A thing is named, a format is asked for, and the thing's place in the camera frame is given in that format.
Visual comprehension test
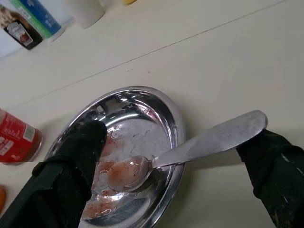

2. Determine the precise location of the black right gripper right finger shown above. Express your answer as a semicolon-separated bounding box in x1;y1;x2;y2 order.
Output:
235;129;304;228

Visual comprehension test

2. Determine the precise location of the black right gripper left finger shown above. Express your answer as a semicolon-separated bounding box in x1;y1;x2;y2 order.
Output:
0;119;107;228

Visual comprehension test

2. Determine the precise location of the red jam glass jar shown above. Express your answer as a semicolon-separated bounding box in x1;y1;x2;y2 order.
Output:
0;108;44;166

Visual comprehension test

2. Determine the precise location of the pale white bread slice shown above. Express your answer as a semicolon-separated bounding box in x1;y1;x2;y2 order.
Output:
0;184;7;215

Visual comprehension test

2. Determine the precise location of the steel spoon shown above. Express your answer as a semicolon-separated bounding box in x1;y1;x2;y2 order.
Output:
106;109;269;193

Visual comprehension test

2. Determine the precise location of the round steel plate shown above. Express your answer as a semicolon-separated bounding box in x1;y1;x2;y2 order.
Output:
46;85;188;228

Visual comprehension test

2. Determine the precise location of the brown ketchup bottle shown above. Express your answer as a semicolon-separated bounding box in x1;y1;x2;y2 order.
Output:
0;4;44;51

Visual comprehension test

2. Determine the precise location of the blue green labelled canister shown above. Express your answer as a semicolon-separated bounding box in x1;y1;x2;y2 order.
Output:
9;0;75;43

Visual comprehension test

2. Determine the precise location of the white ceramic vase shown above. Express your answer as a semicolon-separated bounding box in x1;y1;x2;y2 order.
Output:
68;0;106;29

